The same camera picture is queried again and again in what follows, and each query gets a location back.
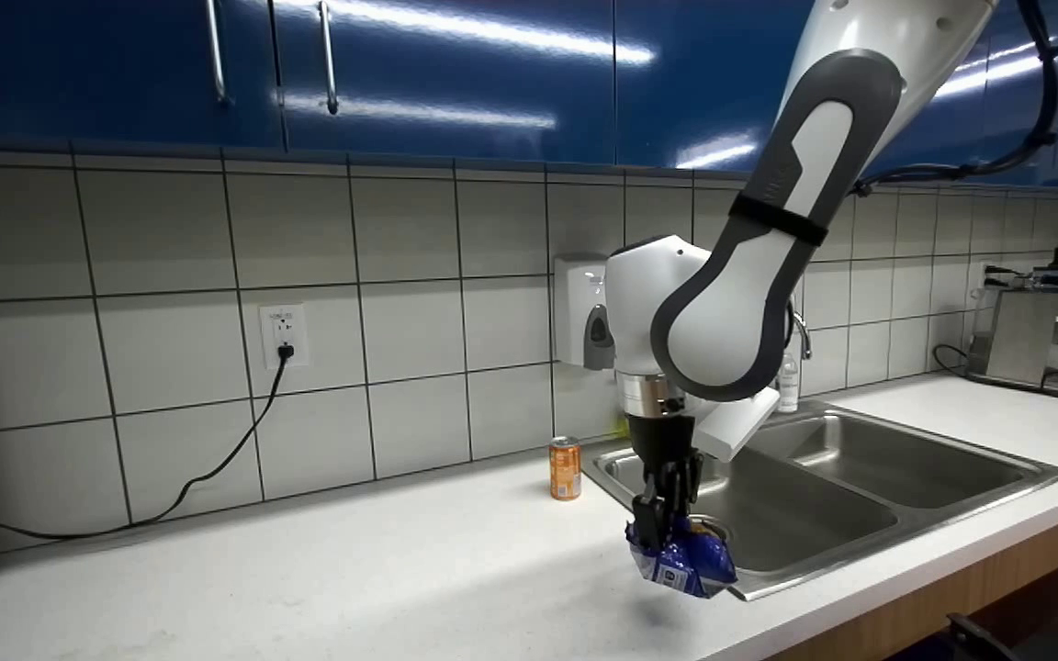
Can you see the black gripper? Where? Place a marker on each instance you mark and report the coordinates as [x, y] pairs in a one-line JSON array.
[[672, 479]]

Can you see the blue Doritos chip bag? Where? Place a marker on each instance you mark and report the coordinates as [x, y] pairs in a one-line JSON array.
[[696, 561]]

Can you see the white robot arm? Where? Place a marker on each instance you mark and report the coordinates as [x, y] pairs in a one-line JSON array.
[[699, 330]]

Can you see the stainless steel double sink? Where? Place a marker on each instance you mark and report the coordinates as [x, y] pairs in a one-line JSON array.
[[827, 485]]

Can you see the orange soda can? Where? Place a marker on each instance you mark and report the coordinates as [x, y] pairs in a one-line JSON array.
[[563, 468]]

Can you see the clear sanitizer pump bottle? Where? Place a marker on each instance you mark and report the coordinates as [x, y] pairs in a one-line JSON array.
[[788, 387]]

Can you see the chrome gooseneck faucet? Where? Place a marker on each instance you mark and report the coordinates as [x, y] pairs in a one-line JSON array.
[[805, 337]]

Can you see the silver espresso machine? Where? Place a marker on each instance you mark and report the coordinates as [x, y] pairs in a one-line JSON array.
[[1017, 327]]

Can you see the blue upper cabinets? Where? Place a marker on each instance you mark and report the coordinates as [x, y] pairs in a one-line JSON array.
[[515, 83]]

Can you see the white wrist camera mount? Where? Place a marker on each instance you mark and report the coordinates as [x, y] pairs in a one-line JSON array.
[[727, 426]]

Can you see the white wall soap dispenser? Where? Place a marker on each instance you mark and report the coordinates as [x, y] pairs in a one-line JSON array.
[[582, 330]]

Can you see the white wall power outlet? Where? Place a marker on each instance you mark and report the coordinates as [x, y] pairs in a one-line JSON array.
[[286, 323]]

